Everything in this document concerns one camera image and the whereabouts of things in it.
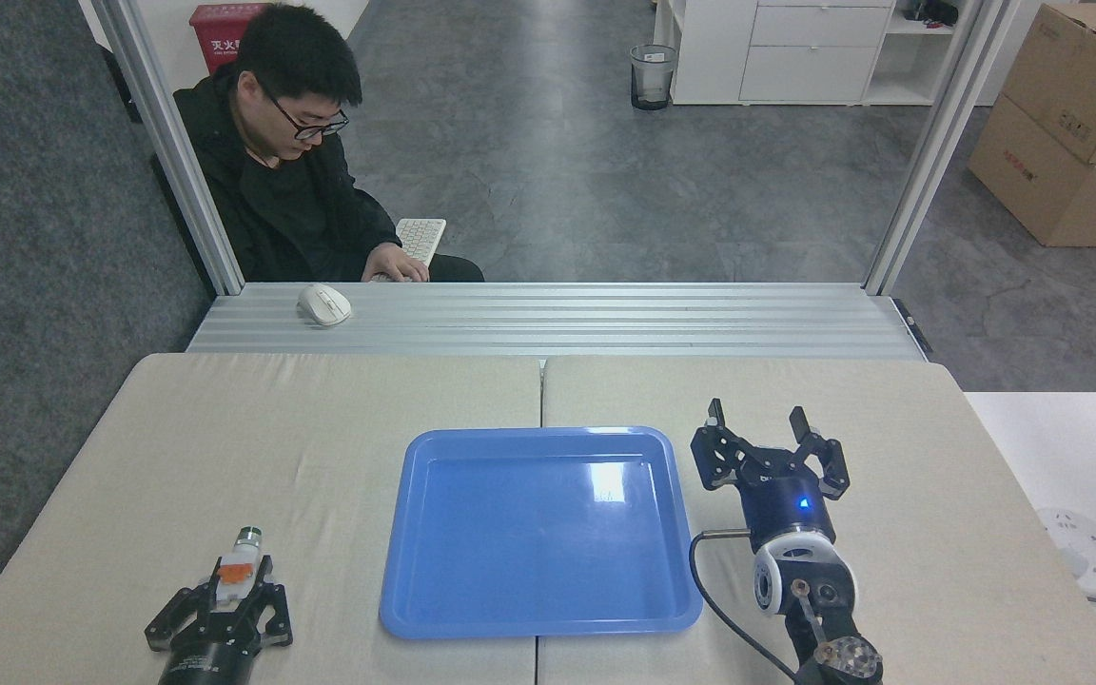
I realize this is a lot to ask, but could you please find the white drawer cabinet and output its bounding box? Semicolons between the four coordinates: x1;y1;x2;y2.
653;0;966;108

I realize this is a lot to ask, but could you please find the white orange switch part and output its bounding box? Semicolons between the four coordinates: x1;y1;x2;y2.
209;526;264;612

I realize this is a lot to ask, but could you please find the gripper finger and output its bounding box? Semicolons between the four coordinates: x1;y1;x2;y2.
785;406;851;501
238;556;294;649
691;399;773;492
144;581;222;654

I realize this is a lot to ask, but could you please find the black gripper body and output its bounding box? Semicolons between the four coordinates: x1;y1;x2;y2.
158;635;261;685
741;469;837;553

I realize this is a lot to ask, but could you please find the person's right hand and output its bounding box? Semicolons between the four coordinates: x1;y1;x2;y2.
363;243;432;284

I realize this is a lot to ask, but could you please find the white computer mouse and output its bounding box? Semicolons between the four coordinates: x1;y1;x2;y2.
298;283;353;327

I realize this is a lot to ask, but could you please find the white round power strip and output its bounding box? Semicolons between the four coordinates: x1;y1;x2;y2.
1035;507;1096;598

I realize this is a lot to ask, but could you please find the large cardboard box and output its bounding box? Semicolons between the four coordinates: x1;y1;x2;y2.
968;93;1096;249

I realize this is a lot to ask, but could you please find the mesh waste bin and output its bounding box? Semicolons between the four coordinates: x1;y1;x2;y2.
630;44;679;111

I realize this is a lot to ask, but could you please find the silver aluminium post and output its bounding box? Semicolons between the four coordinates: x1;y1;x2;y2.
91;0;245;296
864;0;1022;296

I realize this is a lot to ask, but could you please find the silver aluminium rail platform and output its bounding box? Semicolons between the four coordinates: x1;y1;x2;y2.
186;282;926;361

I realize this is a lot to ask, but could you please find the white keyboard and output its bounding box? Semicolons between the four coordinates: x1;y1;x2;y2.
394;218;447;269

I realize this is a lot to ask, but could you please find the red fire extinguisher box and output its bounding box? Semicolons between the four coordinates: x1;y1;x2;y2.
188;3;269;76

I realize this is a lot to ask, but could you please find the white side table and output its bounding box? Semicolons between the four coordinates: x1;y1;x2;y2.
964;391;1096;685

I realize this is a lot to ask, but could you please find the person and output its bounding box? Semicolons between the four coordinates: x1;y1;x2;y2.
171;2;486;284

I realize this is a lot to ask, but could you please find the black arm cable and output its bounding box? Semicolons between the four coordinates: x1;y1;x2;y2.
689;528;801;682

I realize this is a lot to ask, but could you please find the small cardboard box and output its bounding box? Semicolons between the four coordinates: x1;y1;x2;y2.
1001;3;1096;166

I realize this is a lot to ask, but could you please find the black end bracket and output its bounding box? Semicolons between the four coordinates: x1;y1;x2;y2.
892;298;935;356

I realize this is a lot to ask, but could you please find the blue plastic tray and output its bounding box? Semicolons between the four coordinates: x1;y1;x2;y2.
379;426;704;639

